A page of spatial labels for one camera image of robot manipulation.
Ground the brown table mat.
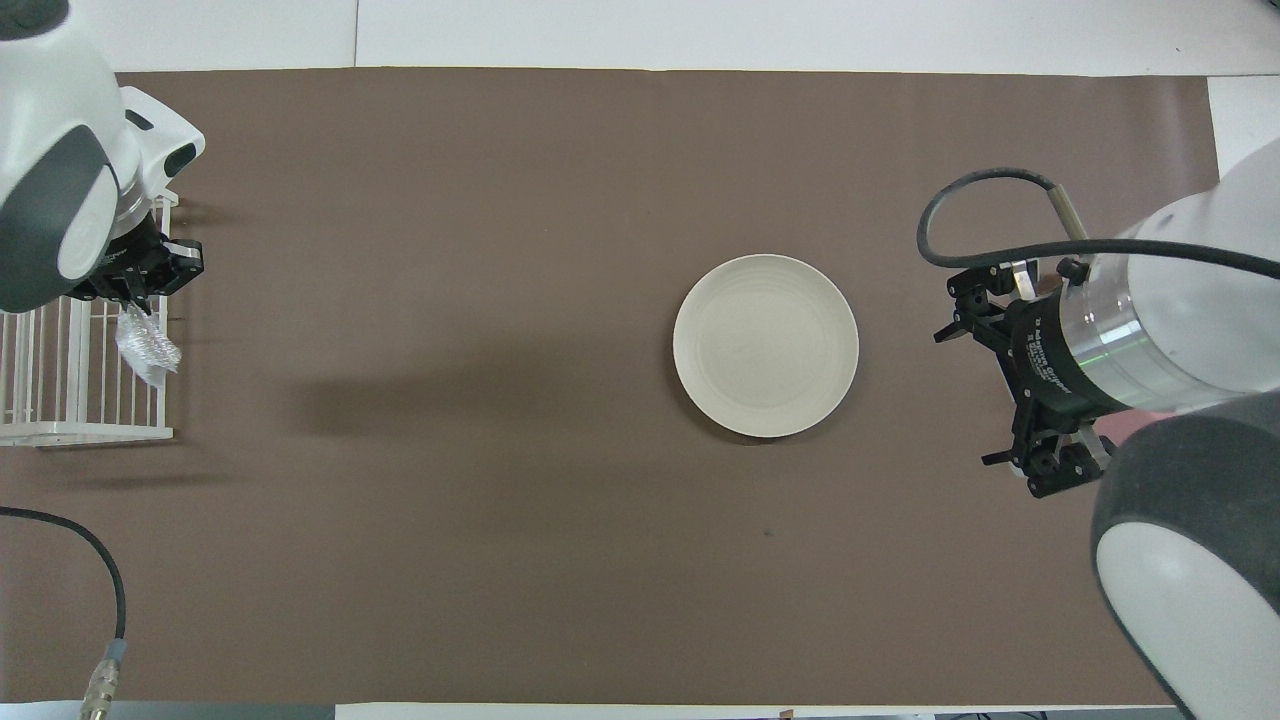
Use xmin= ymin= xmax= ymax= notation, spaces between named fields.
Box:
xmin=0 ymin=67 xmax=1273 ymax=706

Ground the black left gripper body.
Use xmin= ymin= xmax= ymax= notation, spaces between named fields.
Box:
xmin=75 ymin=215 xmax=166 ymax=301

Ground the cream round plate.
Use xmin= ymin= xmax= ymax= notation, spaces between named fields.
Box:
xmin=673 ymin=254 xmax=860 ymax=439

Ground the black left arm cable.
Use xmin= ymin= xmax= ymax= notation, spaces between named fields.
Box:
xmin=0 ymin=505 xmax=128 ymax=720

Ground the white wire dish rack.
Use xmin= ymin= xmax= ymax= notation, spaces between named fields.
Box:
xmin=0 ymin=190 xmax=181 ymax=447

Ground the silver mesh scrub sponge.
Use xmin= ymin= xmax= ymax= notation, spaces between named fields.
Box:
xmin=114 ymin=303 xmax=184 ymax=390

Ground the pink plastic cup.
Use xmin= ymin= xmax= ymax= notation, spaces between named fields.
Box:
xmin=1095 ymin=408 xmax=1181 ymax=446

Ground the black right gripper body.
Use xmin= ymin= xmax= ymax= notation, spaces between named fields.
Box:
xmin=1003 ymin=285 xmax=1101 ymax=446

